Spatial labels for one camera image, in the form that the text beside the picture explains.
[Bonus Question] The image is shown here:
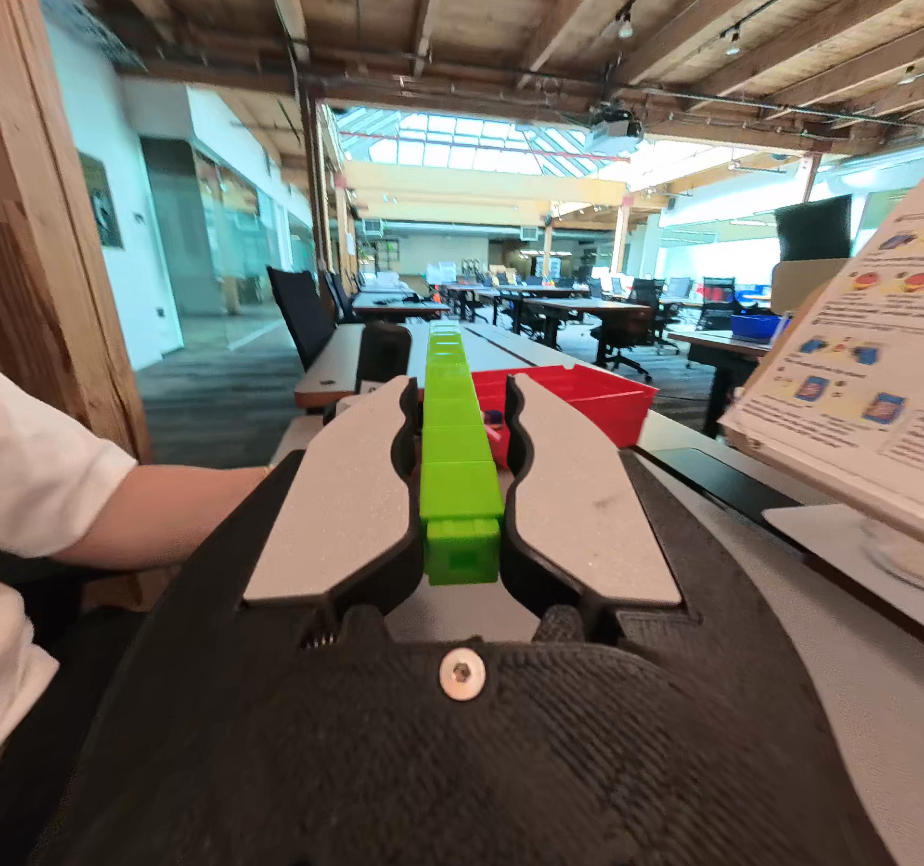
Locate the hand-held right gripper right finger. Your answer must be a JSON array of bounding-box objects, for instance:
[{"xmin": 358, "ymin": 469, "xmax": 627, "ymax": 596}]
[{"xmin": 503, "ymin": 373, "xmax": 682, "ymax": 614}]

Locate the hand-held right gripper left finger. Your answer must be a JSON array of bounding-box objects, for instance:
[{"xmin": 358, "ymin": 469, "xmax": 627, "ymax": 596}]
[{"xmin": 243, "ymin": 376, "xmax": 424, "ymax": 614}]

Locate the red plastic bin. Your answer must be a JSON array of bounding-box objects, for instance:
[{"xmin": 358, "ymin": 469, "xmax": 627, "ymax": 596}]
[{"xmin": 471, "ymin": 361, "xmax": 659, "ymax": 466}]

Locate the green block bar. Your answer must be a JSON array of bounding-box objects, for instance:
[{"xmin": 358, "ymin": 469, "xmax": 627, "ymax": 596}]
[{"xmin": 419, "ymin": 322, "xmax": 506, "ymax": 587}]

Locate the person's left forearm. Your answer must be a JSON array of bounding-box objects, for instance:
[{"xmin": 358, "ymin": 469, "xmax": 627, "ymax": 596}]
[{"xmin": 55, "ymin": 462, "xmax": 275, "ymax": 571}]

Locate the grey desk with wooden edge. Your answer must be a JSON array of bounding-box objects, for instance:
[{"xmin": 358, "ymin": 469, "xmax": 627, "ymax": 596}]
[{"xmin": 295, "ymin": 321, "xmax": 542, "ymax": 412}]

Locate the blue plastic bin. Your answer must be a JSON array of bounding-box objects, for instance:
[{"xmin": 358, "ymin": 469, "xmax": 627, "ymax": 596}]
[{"xmin": 731, "ymin": 312, "xmax": 788, "ymax": 343}]

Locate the white stand base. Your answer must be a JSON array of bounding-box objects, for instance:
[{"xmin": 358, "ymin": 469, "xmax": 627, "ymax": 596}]
[{"xmin": 763, "ymin": 503, "xmax": 924, "ymax": 633}]

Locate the instruction sheet board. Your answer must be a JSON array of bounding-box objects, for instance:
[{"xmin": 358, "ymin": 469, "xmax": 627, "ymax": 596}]
[{"xmin": 719, "ymin": 181, "xmax": 924, "ymax": 542}]

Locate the ceiling projector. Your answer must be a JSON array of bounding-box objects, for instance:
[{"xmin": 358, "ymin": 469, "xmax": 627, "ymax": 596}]
[{"xmin": 590, "ymin": 109, "xmax": 645, "ymax": 148}]

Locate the wooden pillar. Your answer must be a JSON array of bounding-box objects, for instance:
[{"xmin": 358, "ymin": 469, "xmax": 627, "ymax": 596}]
[{"xmin": 0, "ymin": 0, "xmax": 153, "ymax": 610}]

